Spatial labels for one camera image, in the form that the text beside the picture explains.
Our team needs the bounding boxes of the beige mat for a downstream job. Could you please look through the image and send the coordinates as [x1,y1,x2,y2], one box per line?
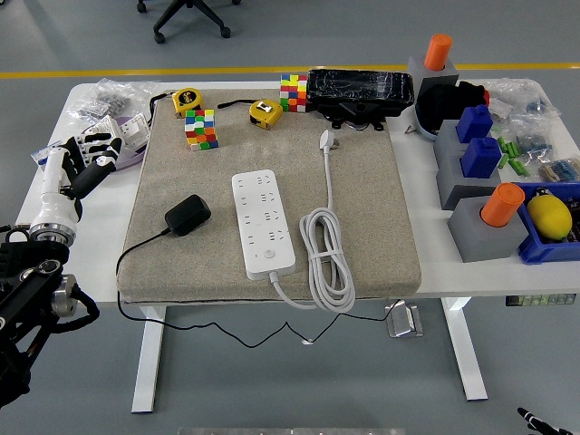
[116,88,422,304]

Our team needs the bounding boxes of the clear bag of small parts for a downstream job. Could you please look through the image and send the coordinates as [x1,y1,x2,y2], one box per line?
[487,77,563,121]

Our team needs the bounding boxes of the grey block with hole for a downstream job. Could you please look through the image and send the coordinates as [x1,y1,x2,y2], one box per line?
[436,148,516,210]
[447,198,530,264]
[407,54,460,99]
[433,120,470,158]

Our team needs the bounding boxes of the blue plastic bin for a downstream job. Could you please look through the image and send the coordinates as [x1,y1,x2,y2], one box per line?
[510,181,580,266]

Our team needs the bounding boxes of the black film-wrapped box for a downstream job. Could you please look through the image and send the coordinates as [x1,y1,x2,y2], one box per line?
[306,68,416,133]

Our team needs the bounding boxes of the yellow tape measure black label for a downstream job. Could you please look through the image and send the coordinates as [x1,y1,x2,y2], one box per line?
[171,87,204,120]

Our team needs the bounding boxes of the black cloth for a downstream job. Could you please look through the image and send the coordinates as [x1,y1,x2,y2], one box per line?
[415,80,488,135]

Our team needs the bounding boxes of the black office chair base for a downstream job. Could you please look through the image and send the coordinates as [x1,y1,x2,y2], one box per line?
[135,0,242,45]

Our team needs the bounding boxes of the white wall socket panel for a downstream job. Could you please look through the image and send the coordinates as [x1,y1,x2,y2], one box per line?
[117,112,150,153]
[85,115,123,141]

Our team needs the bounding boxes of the blue block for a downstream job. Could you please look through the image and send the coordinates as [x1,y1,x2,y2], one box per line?
[460,136,503,179]
[455,104,494,144]

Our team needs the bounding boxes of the thin black adapter cord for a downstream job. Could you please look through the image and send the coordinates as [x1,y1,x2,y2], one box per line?
[115,228,403,349]

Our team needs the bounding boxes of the white table leg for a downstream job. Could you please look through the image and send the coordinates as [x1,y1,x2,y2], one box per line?
[441,296,489,403]
[130,305,168,414]

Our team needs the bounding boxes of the yellow lemon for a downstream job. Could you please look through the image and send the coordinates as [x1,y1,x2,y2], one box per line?
[527,193,574,240]

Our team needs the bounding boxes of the clear bag of grey parts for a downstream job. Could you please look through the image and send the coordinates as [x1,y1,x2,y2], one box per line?
[66,78,160,122]

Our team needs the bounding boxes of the clear bag of blue parts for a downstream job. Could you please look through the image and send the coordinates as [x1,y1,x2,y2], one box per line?
[514,121,556,158]

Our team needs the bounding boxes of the white circuit breaker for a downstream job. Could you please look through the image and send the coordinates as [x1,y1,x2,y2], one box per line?
[30,142,69,173]

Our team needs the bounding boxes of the orange cylinder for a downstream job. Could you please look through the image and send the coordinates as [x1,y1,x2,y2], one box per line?
[480,182,526,227]
[423,34,453,73]

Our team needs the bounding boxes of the yellow tape measure silver clip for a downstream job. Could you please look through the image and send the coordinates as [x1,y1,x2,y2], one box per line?
[248,99,284,131]

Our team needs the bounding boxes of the white power strip cable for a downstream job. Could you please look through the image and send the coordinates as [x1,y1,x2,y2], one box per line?
[270,129,357,314]

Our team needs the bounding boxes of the silver metal floor box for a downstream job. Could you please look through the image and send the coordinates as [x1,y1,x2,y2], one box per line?
[383,298,425,339]

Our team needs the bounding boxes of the colourful puzzle cube tower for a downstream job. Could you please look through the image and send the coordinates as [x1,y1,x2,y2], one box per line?
[279,73,309,113]
[184,108,220,153]

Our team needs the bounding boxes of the clear bag of connectors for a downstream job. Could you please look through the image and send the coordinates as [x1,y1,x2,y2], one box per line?
[536,156,580,183]

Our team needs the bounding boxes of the light blue dish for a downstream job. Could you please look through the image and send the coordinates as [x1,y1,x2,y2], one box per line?
[413,102,440,141]

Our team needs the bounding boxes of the table height control panel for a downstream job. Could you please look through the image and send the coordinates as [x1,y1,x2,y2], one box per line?
[505,294,577,308]

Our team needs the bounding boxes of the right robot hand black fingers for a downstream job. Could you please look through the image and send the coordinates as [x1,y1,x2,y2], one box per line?
[516,406,572,435]

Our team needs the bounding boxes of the purple tray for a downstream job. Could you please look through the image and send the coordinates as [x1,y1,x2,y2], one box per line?
[108,115,150,171]

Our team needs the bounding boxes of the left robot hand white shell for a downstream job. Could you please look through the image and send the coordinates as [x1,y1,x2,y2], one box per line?
[32,125,124,230]

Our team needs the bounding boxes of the black power adapter plug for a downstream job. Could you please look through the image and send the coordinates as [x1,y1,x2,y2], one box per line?
[163,194,213,237]

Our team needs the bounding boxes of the white power strip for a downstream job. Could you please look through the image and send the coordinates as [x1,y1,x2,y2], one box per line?
[231,169,298,280]

